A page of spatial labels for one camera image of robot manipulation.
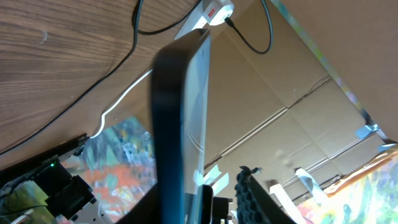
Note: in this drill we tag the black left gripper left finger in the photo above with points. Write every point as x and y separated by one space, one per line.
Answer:
146 211

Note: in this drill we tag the blue Galaxy smartphone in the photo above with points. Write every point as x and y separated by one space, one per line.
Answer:
178 104

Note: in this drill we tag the white power strip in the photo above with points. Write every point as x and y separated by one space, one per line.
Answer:
194 21

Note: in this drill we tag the white charger plug adapter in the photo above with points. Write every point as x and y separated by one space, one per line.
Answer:
216 11

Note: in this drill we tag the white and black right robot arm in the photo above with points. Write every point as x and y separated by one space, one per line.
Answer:
68 196

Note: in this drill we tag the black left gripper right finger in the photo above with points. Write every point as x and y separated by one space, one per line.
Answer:
254 204

